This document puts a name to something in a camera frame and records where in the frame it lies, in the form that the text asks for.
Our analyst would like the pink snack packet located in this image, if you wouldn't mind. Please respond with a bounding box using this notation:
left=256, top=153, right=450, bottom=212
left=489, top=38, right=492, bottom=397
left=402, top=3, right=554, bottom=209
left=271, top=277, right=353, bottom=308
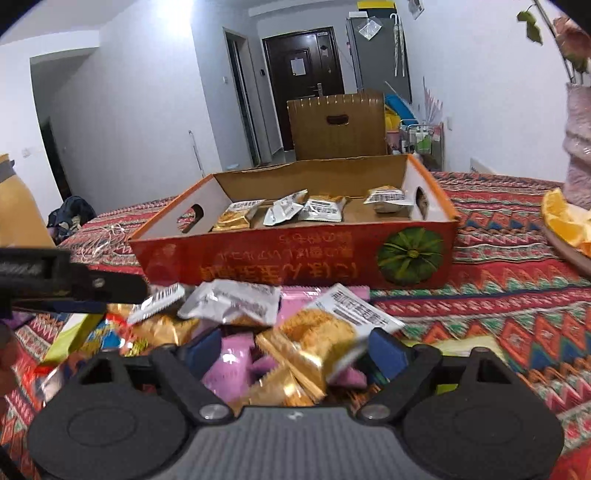
left=204, top=289, right=349, bottom=411

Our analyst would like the pink textured vase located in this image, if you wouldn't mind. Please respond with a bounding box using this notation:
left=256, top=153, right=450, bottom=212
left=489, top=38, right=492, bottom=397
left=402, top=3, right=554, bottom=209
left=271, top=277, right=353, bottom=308
left=563, top=83, right=591, bottom=210

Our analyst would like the dried rose bouquet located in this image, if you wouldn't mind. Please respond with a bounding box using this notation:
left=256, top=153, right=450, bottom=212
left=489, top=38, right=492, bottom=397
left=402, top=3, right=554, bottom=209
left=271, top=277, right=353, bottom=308
left=516, top=1, right=590, bottom=85

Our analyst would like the person left hand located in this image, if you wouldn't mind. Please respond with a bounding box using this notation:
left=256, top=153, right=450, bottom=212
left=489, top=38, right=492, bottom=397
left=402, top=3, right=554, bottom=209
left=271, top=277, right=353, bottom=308
left=0, top=324, right=20, bottom=396

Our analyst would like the colourful patterned tablecloth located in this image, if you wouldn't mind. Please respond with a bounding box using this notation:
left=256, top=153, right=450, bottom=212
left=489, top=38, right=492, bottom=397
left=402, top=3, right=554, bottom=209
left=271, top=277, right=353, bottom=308
left=1, top=172, right=590, bottom=479

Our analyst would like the dark entrance door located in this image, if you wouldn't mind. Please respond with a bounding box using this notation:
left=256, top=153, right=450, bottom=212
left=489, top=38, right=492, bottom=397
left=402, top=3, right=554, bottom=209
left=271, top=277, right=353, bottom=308
left=263, top=27, right=345, bottom=151

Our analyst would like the plate of orange slices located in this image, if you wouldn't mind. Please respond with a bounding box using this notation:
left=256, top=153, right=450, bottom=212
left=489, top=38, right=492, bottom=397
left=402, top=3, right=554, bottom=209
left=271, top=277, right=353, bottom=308
left=541, top=188, right=591, bottom=277

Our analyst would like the gold seed cracker packet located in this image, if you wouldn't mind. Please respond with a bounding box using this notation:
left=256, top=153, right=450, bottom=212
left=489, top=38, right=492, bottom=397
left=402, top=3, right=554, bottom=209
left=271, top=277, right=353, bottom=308
left=256, top=284, right=404, bottom=390

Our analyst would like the silver white snack packet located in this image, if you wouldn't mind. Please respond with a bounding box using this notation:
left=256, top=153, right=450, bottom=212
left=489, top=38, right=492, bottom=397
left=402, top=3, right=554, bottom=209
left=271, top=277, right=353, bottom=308
left=177, top=279, right=280, bottom=327

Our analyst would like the grey refrigerator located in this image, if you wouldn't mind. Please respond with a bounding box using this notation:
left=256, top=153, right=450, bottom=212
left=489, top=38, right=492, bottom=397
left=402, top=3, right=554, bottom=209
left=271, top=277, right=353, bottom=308
left=346, top=9, right=413, bottom=103

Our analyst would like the yellow thermos jug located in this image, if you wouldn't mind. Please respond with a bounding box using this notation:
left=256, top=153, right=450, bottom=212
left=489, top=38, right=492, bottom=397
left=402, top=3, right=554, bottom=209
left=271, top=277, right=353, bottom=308
left=0, top=154, right=55, bottom=248

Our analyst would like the orange cardboard tray box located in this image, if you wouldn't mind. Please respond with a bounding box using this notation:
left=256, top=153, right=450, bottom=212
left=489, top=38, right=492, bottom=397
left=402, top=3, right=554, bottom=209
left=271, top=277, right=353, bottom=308
left=129, top=155, right=460, bottom=289

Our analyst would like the left green white snack bar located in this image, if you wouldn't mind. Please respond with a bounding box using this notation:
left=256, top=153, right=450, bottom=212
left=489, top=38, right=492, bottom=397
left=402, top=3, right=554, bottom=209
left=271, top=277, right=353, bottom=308
left=41, top=313, right=104, bottom=366

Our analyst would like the red anime chip bag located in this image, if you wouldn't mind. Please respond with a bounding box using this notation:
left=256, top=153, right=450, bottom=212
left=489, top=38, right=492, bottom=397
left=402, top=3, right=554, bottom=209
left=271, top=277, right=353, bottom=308
left=32, top=314, right=150, bottom=405

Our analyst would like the white string on table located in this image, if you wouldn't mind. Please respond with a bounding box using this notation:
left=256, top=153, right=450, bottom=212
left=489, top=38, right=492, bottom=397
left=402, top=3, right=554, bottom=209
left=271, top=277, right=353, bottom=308
left=80, top=222, right=136, bottom=259

